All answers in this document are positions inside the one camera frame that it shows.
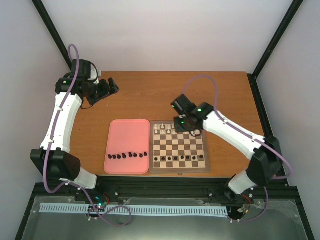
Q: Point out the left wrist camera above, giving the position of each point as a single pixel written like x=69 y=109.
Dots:
x=95 y=74

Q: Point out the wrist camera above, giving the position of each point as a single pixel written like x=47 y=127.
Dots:
x=95 y=74
x=182 y=105

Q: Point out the light blue cable duct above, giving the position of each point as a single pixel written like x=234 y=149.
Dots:
x=135 y=210

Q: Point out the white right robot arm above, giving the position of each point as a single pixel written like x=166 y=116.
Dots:
x=264 y=160

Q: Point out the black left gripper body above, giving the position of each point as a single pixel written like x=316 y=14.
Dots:
x=96 y=93

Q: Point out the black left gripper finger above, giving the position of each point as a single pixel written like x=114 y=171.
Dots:
x=111 y=83
x=114 y=89

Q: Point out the wooden chess board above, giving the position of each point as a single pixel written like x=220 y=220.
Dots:
x=177 y=145

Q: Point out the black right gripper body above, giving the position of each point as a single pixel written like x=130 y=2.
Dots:
x=183 y=127

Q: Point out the pink plastic tray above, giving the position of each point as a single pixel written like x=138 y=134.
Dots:
x=128 y=135

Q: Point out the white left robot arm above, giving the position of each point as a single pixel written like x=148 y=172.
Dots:
x=53 y=158

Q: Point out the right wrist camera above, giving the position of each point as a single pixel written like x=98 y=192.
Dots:
x=182 y=105

